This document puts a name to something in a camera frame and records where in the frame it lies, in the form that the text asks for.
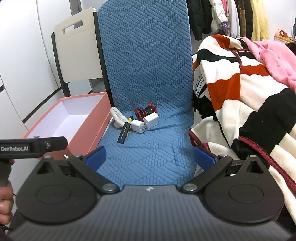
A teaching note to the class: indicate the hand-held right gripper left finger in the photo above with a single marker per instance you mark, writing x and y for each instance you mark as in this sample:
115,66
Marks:
97,158

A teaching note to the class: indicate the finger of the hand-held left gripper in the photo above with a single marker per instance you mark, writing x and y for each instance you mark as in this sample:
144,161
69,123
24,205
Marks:
56,143

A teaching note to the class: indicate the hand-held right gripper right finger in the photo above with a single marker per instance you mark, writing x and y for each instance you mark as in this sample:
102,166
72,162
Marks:
204,160

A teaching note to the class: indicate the pink cardboard box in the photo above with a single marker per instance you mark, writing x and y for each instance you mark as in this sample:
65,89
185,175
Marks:
92,129

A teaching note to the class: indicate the black pen-shaped device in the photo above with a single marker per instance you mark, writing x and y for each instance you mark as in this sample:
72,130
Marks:
124,133

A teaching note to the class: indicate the white fluffy plush item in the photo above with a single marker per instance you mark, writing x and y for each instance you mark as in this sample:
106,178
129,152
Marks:
118,118

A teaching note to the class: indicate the white charger plug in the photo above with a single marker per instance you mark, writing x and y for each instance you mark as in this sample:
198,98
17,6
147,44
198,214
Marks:
150,121
138,126

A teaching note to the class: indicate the person's left hand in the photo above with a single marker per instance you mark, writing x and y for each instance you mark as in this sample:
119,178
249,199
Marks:
4,204

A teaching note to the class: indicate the red black spring toy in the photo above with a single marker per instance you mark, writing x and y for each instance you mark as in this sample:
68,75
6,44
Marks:
143,111

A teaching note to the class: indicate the white wardrobe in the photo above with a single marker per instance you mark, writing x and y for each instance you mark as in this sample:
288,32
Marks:
20,69

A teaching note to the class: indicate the black and cream blanket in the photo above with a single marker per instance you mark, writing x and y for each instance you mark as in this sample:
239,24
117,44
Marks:
254,97

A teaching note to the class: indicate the white folding chair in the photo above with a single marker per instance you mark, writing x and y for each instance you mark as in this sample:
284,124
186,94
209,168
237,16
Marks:
76,58

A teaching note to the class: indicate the blue textured seat cover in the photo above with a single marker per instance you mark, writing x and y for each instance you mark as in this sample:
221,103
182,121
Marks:
148,69

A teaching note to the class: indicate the pink fleece blanket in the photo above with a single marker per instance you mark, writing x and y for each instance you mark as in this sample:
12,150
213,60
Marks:
277,60

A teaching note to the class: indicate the white hanging jacket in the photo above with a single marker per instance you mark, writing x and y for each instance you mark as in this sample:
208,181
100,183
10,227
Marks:
227,20

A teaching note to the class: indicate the black hanging jacket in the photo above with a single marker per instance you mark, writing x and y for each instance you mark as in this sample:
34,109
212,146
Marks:
198,18

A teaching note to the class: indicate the dark brown hanging jacket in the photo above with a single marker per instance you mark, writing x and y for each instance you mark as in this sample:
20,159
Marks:
245,18

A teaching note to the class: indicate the small red white figurine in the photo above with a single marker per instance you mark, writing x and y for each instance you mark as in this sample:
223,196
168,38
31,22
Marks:
281,34

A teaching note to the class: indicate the yellow hanging coat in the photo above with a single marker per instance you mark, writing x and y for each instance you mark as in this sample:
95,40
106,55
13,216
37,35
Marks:
260,20

